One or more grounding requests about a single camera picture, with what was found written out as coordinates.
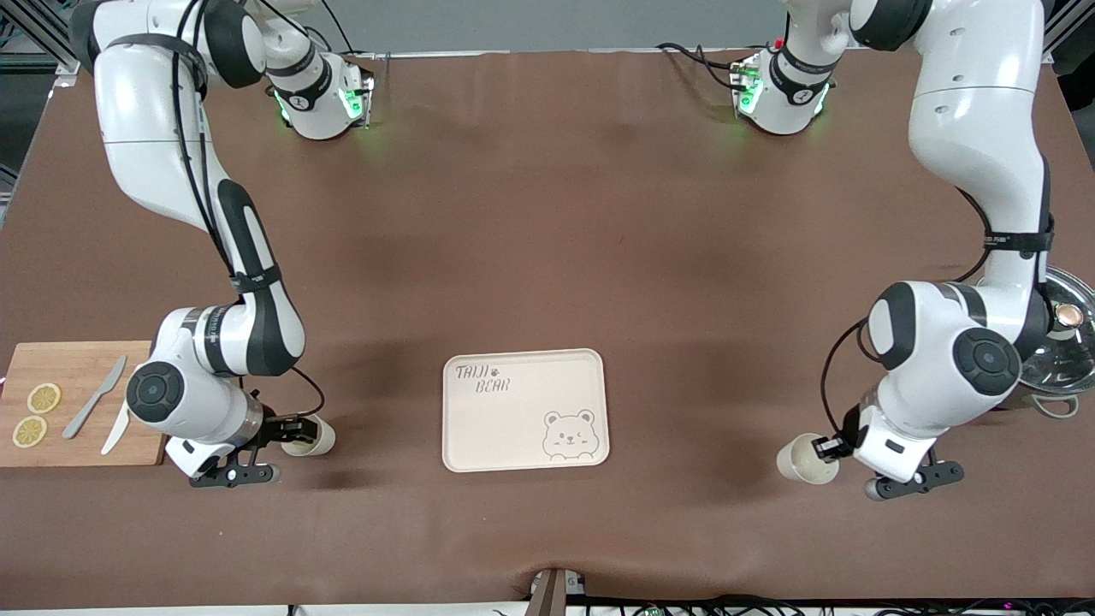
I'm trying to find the black left base cable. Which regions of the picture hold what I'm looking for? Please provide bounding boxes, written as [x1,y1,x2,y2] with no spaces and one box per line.
[655,40,747,92]

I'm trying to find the glass pot lid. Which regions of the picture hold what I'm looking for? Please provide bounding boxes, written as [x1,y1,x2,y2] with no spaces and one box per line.
[1016,265,1095,396]

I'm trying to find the white IKEA cup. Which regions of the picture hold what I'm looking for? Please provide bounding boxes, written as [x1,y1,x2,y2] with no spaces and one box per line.
[776,432,842,487]
[281,414,336,458]

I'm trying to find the black base cable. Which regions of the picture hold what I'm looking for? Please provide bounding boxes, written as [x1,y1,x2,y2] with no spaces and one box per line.
[655,40,747,92]
[320,0,362,57]

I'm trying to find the grey table edge mount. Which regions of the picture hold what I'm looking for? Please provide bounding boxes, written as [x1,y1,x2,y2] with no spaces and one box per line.
[529,566,588,616]

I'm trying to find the white plastic knife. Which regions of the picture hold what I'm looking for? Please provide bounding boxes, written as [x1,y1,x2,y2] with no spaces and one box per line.
[101,400,134,456]

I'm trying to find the white bear print tray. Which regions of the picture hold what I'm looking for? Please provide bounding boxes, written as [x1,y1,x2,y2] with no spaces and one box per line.
[441,348,611,473]

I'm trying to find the grey plastic knife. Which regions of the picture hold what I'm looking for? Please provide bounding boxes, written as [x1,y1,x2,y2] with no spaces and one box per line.
[62,355,128,441]

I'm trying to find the aluminium frame post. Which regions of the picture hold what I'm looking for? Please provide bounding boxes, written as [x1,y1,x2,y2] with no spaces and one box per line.
[1039,0,1095,62]
[0,0,91,80]

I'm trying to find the bamboo cutting board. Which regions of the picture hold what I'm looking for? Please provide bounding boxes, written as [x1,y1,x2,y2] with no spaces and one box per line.
[0,341,169,468]

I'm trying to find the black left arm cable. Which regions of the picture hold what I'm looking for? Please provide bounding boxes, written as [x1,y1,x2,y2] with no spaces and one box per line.
[820,184,1055,439]

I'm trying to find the black right base cable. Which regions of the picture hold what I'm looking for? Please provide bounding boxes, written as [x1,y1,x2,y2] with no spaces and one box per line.
[320,0,362,57]

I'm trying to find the brown table mat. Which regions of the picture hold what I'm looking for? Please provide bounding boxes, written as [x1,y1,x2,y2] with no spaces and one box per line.
[0,50,1095,610]

